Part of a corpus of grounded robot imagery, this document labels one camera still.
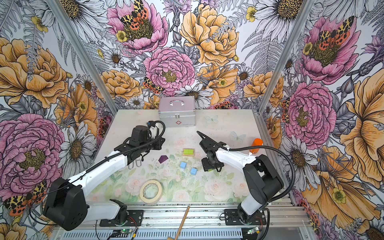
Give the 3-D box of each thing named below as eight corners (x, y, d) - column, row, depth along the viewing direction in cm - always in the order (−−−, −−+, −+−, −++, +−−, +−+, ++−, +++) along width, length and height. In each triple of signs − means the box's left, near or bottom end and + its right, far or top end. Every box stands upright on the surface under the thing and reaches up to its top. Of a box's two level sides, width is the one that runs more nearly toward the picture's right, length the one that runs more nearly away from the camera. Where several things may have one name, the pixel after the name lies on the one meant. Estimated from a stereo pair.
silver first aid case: (158, 128, 113) (154, 112, 100) (162, 108, 127) (159, 91, 114) (195, 128, 113) (195, 112, 100) (195, 108, 127) (195, 92, 114)
